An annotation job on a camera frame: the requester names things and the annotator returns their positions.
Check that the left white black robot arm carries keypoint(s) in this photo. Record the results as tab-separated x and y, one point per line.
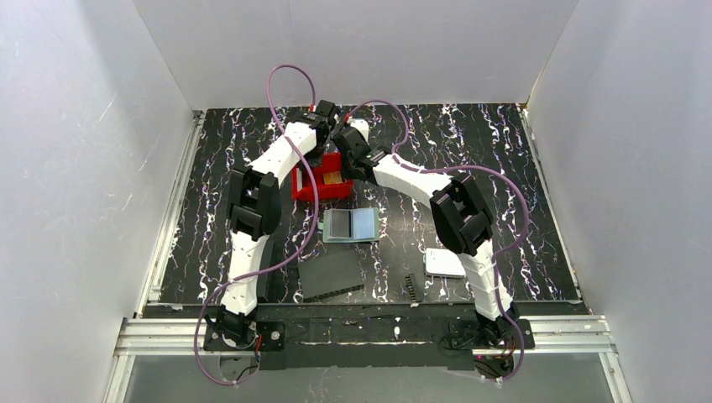
254	213

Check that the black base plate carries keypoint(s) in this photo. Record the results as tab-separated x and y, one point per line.
469	334
262	337

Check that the red plastic bin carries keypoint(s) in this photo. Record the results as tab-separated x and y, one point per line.
301	188

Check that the small black comb strip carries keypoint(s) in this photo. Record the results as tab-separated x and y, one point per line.
411	290

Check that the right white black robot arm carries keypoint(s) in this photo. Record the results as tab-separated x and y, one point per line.
462	219

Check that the white flat box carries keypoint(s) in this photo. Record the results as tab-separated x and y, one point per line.
443	263

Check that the orange card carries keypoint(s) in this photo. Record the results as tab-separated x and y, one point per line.
332	178

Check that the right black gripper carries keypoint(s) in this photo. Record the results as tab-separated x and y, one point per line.
352	164

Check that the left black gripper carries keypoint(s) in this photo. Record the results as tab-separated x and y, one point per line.
321	147

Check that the mint green card holder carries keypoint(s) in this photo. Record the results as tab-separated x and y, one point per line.
359	225

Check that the black flat plate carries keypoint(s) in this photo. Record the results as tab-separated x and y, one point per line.
330	275

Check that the black credit card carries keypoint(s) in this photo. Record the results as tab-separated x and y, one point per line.
340	223

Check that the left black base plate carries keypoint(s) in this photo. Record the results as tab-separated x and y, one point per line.
262	337

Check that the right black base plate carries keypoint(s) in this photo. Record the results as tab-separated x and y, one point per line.
469	334

